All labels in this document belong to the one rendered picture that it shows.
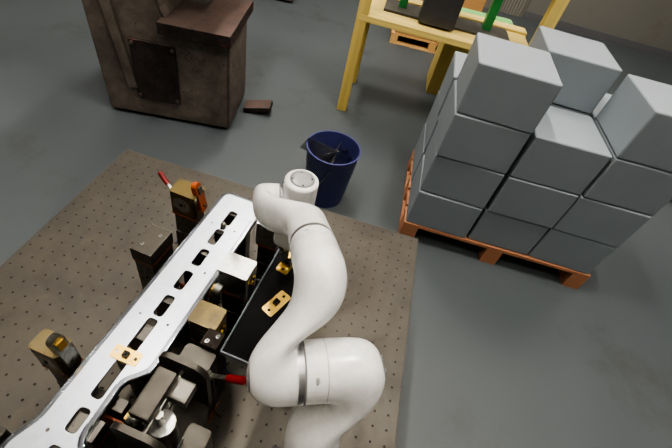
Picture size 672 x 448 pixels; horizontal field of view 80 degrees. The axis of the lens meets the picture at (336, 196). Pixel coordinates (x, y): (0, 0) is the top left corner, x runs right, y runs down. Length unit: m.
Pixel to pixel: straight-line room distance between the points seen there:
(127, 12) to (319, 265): 3.00
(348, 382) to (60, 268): 1.47
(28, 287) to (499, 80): 2.29
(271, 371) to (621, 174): 2.43
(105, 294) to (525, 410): 2.23
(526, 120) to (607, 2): 6.96
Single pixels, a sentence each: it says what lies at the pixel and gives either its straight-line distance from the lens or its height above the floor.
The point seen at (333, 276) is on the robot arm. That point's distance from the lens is 0.64.
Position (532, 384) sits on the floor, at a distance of 2.85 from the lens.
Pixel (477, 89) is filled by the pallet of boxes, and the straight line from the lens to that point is 2.33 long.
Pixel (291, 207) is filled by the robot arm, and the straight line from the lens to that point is 0.86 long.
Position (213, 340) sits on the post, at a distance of 1.21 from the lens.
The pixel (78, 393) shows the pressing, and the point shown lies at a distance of 1.33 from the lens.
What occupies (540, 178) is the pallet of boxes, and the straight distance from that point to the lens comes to 2.70.
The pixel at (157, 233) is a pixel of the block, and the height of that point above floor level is 1.03.
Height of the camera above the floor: 2.19
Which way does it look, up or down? 43 degrees down
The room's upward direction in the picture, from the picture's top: 15 degrees clockwise
